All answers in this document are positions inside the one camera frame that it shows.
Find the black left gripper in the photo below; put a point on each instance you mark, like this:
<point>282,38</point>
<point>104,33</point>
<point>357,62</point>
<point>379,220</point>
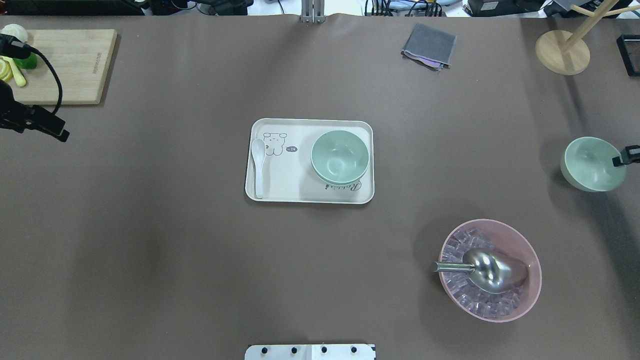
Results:
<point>36,121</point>

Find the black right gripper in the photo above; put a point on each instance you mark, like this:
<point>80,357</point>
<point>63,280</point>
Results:
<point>628,156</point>

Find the green bowl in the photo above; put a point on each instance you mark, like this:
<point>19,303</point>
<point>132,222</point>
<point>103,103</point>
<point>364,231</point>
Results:
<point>340,178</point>
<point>587,164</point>
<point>340,150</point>

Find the yellow plastic knife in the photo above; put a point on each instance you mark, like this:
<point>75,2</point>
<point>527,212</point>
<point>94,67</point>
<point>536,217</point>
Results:
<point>16,74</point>

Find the lemon slice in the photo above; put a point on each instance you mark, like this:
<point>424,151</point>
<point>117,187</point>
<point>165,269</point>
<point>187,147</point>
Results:
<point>6,72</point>

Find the green lime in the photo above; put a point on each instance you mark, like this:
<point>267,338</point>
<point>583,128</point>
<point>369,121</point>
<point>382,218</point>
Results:
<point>28,63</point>

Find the bamboo cutting board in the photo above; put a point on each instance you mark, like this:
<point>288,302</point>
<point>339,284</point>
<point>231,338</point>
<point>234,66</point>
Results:
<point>81,59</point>

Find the black framed box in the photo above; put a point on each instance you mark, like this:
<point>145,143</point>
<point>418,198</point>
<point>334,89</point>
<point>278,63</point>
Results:
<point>629,48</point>

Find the wooden mug tree stand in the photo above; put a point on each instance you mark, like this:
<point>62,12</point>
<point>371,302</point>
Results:
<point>564,52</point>

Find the pink bowl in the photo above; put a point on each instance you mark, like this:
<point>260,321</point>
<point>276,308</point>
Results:
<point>512,243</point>

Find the metal ice scoop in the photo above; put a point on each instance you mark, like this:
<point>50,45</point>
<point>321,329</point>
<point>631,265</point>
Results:
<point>489,270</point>

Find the clear ice cubes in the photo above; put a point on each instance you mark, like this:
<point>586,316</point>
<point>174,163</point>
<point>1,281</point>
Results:
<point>468,295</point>

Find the purple cloth under grey cloth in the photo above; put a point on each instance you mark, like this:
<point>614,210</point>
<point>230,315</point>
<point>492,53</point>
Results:
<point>434,65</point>

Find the grey folded cloth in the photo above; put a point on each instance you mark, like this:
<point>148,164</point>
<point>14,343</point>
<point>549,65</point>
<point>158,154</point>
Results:
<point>430,43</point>

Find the white ceramic spoon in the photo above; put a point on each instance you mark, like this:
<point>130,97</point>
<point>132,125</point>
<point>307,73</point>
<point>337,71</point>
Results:
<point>258,154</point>

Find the cream rabbit print tray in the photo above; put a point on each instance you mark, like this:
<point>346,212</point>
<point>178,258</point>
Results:
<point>288,174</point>

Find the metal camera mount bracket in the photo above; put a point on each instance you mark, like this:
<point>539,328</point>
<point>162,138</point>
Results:
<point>313,11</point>

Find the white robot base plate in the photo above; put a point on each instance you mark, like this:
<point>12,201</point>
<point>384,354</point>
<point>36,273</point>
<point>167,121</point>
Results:
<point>331,351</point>

